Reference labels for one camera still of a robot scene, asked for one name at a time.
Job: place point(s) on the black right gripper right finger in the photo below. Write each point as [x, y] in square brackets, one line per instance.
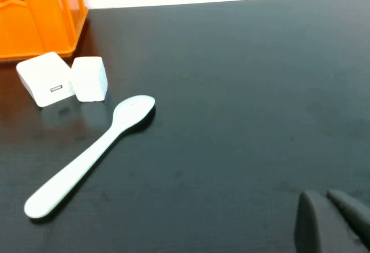
[357, 215]

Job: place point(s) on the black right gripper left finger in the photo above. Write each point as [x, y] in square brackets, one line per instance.
[312, 227]

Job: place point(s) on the pale green plastic spoon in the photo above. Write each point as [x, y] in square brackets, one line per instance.
[86, 157]

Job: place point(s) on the orange plastic cutlery holder crate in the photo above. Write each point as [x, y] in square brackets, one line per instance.
[31, 19]

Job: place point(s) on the white foam cube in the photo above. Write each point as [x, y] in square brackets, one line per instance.
[88, 79]

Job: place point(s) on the white USB wall charger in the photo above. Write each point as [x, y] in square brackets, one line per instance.
[43, 76]

